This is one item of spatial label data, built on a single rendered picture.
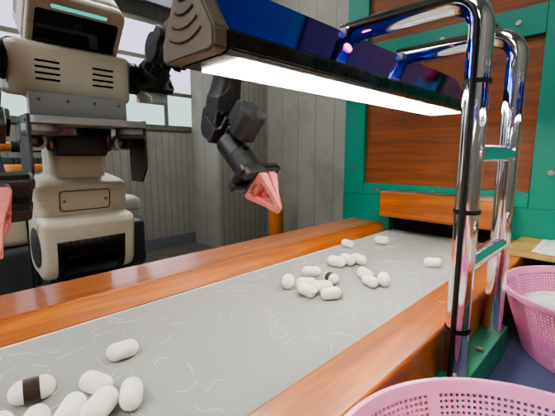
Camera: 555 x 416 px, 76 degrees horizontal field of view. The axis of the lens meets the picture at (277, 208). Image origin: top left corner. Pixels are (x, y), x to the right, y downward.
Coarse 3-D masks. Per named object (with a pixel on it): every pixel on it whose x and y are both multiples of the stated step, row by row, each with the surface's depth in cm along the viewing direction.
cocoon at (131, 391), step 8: (128, 384) 31; (136, 384) 32; (120, 392) 31; (128, 392) 30; (136, 392) 31; (120, 400) 30; (128, 400) 30; (136, 400) 30; (128, 408) 30; (136, 408) 31
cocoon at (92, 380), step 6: (90, 372) 33; (96, 372) 33; (84, 378) 33; (90, 378) 32; (96, 378) 32; (102, 378) 32; (108, 378) 33; (78, 384) 33; (84, 384) 32; (90, 384) 32; (96, 384) 32; (102, 384) 32; (108, 384) 32; (84, 390) 32; (90, 390) 32; (96, 390) 32
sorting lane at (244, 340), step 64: (320, 256) 78; (384, 256) 78; (448, 256) 78; (128, 320) 47; (192, 320) 47; (256, 320) 47; (320, 320) 47; (384, 320) 47; (0, 384) 34; (64, 384) 34; (192, 384) 34; (256, 384) 34
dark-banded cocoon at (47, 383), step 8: (40, 376) 32; (48, 376) 32; (16, 384) 31; (40, 384) 32; (48, 384) 32; (8, 392) 31; (16, 392) 31; (40, 392) 31; (48, 392) 32; (8, 400) 31; (16, 400) 31
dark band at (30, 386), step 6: (30, 378) 32; (36, 378) 32; (24, 384) 31; (30, 384) 31; (36, 384) 31; (24, 390) 31; (30, 390) 31; (36, 390) 31; (24, 396) 31; (30, 396) 31; (36, 396) 31; (24, 402) 31; (30, 402) 31
